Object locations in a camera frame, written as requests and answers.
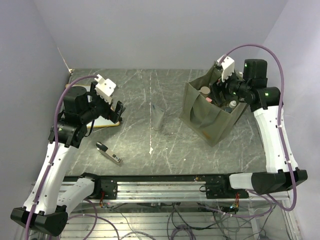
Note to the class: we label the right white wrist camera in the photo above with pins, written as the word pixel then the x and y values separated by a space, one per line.
pixel 228 67

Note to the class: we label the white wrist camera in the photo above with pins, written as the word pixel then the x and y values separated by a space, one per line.
pixel 228 67
pixel 105 88

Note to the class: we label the green canvas bag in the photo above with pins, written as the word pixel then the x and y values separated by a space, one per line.
pixel 209 121

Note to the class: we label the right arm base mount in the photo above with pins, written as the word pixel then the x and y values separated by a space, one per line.
pixel 218 186

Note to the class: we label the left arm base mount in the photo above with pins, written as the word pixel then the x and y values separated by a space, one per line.
pixel 109 189

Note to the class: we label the amber bottle white cap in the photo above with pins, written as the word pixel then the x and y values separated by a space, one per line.
pixel 232 104

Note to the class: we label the yellow-framed whiteboard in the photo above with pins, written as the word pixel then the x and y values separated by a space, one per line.
pixel 100 122

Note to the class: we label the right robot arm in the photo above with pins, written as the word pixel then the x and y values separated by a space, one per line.
pixel 282 171

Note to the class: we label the tall clear square bottle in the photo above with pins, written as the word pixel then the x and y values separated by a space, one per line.
pixel 228 109

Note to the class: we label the green bottle beige cap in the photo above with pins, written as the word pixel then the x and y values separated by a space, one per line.
pixel 205 91

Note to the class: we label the aluminium rail frame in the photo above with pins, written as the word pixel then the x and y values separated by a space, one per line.
pixel 173 189

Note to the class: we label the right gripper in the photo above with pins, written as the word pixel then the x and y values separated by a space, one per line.
pixel 221 87

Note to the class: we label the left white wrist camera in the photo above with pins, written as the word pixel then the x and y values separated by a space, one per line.
pixel 105 88

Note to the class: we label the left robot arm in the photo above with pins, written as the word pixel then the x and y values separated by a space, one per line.
pixel 46 211

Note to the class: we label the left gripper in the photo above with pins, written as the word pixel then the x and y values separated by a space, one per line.
pixel 113 115

